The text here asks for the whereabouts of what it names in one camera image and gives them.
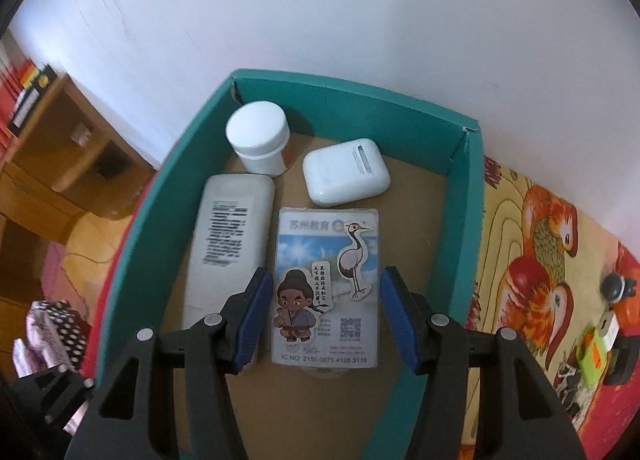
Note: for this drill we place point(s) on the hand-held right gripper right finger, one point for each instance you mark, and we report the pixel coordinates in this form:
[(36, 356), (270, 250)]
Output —
[(397, 320)]

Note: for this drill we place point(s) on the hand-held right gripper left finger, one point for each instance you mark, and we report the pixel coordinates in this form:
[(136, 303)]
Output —
[(252, 320)]

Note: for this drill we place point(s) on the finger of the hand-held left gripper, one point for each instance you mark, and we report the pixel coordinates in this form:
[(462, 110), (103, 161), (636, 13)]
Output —
[(50, 395)]

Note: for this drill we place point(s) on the card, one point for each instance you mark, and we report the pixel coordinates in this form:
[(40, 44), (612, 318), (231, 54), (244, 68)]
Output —
[(325, 250)]

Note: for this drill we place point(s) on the white remote control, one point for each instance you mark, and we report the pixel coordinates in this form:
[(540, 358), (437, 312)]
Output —
[(225, 220)]

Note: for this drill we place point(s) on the teal cardboard box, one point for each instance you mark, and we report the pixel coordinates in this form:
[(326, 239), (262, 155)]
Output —
[(465, 240)]

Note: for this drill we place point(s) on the white earbuds case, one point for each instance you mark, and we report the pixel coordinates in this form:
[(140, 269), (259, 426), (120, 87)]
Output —
[(340, 180)]

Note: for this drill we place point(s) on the white bottle with orange label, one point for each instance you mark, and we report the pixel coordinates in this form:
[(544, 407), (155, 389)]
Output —
[(257, 127)]

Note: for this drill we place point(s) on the black pouch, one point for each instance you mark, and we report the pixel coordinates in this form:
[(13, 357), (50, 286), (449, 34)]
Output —
[(622, 365)]

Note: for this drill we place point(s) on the polka dot cloth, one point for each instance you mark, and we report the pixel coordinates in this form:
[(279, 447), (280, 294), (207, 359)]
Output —
[(55, 335)]

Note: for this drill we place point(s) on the lime green case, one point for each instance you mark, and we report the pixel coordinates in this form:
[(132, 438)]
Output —
[(592, 357)]

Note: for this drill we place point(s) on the white charger plug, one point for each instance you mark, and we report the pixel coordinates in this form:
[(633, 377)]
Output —
[(609, 327)]

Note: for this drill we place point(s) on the small black grey gadget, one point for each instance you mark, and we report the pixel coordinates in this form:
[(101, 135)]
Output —
[(612, 286)]

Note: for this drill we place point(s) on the wooden shelf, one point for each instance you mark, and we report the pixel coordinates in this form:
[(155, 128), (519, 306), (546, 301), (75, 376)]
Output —
[(75, 175)]

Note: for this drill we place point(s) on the orange case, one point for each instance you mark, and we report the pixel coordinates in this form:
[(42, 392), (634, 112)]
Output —
[(631, 310)]

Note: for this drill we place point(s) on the black yellow book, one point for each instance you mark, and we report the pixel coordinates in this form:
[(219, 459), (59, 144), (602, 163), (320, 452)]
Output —
[(32, 100)]

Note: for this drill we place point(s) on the row of red books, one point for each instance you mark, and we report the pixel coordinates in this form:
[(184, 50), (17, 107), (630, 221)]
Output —
[(12, 90)]

